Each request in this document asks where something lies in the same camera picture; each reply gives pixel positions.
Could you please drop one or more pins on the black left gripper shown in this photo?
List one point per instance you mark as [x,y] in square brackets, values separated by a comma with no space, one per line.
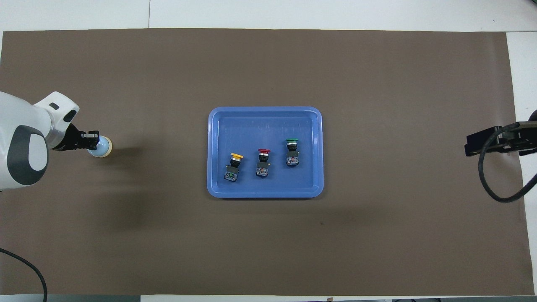
[73,140]

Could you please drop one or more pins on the yellow push button switch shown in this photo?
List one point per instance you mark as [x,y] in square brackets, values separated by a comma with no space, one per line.
[233,167]

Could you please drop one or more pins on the blue plastic tray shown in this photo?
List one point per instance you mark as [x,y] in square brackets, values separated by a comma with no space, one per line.
[268,126]

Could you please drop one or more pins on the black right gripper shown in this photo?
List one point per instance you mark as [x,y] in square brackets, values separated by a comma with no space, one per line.
[503,140]

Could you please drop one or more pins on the green push button switch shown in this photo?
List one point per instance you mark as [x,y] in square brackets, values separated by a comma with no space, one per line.
[292,153]

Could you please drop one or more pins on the light blue desk bell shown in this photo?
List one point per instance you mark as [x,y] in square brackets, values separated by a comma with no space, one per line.
[105,147]

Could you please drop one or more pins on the brown table mat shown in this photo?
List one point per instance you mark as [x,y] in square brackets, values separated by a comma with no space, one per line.
[168,243]

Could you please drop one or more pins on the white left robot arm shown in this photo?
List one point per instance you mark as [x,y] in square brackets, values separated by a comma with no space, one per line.
[25,126]

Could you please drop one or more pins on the red push button switch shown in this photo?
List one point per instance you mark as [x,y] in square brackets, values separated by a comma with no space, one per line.
[263,163]

